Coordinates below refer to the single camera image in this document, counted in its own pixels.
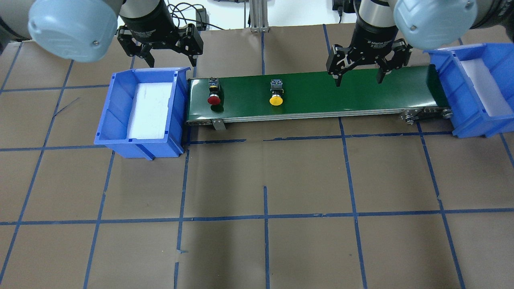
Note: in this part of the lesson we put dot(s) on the red push button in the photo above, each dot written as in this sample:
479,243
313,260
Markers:
214,98

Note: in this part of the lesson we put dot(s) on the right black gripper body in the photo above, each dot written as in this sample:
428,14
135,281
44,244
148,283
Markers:
371,40

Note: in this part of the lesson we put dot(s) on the blue bin right side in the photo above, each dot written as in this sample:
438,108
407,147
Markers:
469,116

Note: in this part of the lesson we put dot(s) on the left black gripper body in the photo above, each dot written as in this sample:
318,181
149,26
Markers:
149,25

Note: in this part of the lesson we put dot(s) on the yellow push button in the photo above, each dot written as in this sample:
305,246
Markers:
277,92

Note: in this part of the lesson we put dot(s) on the green conveyor belt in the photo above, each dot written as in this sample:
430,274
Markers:
315,95

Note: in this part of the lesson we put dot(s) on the white foam pad right bin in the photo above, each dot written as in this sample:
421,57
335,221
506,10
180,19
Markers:
486,87

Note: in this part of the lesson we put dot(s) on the white foam pad bin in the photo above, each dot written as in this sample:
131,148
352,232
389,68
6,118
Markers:
149,111
486,87

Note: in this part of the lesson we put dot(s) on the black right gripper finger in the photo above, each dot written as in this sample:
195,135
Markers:
382,72
338,73

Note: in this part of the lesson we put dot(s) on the white foam pad left bin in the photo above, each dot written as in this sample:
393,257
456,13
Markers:
149,111

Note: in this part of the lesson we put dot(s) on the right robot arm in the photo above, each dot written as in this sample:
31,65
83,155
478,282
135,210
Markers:
430,24

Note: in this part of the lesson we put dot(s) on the blue bin left side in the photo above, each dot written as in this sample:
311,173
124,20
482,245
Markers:
112,127

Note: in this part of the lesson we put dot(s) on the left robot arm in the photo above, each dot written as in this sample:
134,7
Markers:
295,43

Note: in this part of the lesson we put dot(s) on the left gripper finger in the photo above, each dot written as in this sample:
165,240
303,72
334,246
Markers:
147,56
193,57

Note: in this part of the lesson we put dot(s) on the blue bin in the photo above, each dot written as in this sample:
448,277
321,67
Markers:
112,127
469,116

